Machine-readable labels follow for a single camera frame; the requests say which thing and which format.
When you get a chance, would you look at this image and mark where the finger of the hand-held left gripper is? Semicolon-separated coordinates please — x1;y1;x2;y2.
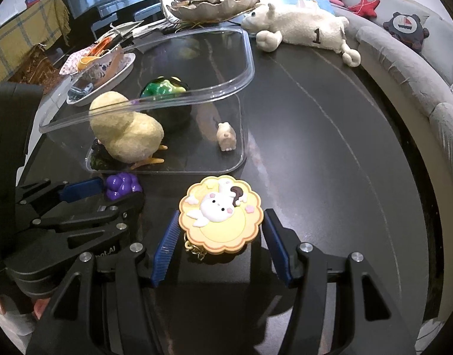
15;177;105;217
30;191;146;252

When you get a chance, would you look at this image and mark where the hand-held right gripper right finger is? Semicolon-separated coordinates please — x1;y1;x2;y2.
263;208;420;355

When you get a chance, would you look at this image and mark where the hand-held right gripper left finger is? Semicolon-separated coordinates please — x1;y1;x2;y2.
27;209;183;355

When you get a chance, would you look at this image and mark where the purple grape toy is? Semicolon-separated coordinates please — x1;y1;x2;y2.
105;173;143;201

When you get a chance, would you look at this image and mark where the yellow cookie rabbit keychain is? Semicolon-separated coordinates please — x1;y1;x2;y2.
178;175;265;263

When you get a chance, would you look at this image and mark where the yellow plush chick toy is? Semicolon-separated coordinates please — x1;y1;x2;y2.
89;92;168;169

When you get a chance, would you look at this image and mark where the black bowl with green toy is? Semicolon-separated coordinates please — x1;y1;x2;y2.
139;76;193;132

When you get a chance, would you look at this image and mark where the clear plastic container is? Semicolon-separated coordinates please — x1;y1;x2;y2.
39;26;255;174

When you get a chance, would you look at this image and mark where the black marble desktop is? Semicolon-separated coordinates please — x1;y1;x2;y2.
15;18;445;355

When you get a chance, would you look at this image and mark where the brown patterned cloth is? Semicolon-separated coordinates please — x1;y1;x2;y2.
8;42;70;95

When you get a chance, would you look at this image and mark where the blue toy car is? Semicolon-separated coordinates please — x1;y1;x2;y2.
68;84;94;99

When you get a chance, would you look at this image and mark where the white oval plate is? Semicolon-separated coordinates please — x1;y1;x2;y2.
66;52;136;107

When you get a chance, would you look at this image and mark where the pink patterned pouch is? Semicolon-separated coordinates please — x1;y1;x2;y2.
59;46;101;76

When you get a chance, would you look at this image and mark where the small cream pig figure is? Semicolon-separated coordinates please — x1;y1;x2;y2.
216;122;237;151

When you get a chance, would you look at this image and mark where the yellow plaid blanket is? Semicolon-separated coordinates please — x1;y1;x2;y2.
0;0;70;85

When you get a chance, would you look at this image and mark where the blue patterned ceramic cup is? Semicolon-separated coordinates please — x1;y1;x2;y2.
73;42;125;85

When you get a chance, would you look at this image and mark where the orange snack packet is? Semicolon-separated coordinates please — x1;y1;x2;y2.
89;39;118;54

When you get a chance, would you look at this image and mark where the folded newspaper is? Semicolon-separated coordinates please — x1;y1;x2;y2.
110;20;175;38

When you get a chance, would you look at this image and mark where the black piano bench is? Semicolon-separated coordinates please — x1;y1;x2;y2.
89;2;164;41

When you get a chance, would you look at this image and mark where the grey curved sofa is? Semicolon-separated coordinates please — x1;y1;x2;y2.
341;0;453;311

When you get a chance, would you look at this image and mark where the large scalloped white bowl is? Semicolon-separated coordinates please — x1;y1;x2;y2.
166;0;260;21

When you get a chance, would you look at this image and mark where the white plush sheep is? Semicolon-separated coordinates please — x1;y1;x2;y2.
241;2;361;68

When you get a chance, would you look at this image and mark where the navy ship wheel cushion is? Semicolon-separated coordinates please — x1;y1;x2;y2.
383;12;430;54

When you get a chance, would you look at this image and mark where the red star plush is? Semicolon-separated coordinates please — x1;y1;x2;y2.
347;0;380;18

